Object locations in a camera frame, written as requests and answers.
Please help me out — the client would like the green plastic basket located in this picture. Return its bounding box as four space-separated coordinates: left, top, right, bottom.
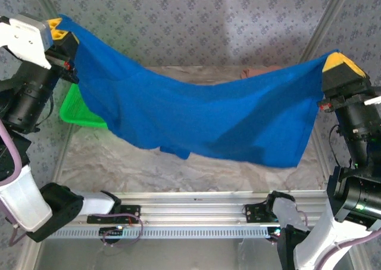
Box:
59 83 109 130

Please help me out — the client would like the blue printed t-shirt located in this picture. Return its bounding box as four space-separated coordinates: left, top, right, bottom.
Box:
55 13 342 169

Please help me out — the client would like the pink printed t-shirt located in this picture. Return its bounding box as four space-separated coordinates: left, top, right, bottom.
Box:
240 64 282 80

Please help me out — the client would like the black controller board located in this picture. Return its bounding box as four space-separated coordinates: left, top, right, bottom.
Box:
99 226 125 237
267 226 283 242

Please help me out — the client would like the grey metal panel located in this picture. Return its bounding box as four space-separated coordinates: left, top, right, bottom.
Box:
33 237 282 270

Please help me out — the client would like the aluminium frame post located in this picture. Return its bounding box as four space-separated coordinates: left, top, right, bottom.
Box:
299 0 355 63
37 0 62 18

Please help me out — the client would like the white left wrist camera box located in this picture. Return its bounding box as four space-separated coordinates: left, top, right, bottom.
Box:
0 13 57 72

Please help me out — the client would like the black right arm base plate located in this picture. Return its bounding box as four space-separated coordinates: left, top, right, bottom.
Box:
244 203 280 224

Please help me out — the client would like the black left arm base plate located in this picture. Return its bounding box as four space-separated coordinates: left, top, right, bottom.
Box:
86 204 142 225

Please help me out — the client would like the aluminium mounting rail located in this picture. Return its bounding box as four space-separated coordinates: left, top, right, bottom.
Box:
71 190 330 226

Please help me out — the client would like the grey slotted cable duct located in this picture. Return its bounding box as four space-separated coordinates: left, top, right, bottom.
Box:
49 225 282 240

